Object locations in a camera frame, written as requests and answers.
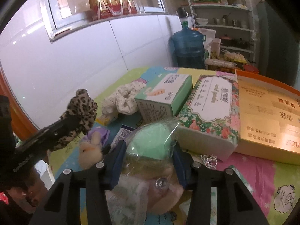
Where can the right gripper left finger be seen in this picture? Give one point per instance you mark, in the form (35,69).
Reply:
(62,202)

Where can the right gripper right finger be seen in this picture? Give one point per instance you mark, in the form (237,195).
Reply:
(235,204)

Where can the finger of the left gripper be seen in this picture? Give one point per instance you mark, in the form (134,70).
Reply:
(50,136)

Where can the small purple plush bunny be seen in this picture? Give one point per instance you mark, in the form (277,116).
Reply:
(93,147)

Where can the leopard print scrunchie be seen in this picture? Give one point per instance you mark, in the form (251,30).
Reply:
(81,111)

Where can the pink plush bear with crown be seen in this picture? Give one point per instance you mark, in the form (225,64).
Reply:
(148,192)

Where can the white floral scrunchie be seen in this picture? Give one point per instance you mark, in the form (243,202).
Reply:
(122,100)

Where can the green sponge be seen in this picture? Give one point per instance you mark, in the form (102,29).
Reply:
(154,141)

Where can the person's left hand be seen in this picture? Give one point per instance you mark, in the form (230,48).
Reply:
(29,197)

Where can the colourful cartoon bed sheet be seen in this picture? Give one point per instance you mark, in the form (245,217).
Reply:
(263,177)

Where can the floral tissue pack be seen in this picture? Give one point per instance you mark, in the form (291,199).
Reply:
(210,120)

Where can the orange cardboard box tray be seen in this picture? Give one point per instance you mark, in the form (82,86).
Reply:
(269,112)

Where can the green white tissue box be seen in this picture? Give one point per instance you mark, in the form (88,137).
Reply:
(164,96)

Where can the red plastic basin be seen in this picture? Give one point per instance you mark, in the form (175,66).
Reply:
(250,68)

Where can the pack of orange drink bottles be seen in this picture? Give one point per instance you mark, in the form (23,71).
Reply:
(103,9)

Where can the blue water jug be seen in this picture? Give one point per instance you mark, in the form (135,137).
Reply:
(188,44)

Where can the dark refrigerator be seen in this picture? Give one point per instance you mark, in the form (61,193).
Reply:
(279,50)

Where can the white metal shelf rack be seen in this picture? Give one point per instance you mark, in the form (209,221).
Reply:
(233,20)

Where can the window frame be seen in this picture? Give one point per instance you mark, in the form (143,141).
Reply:
(66,16)

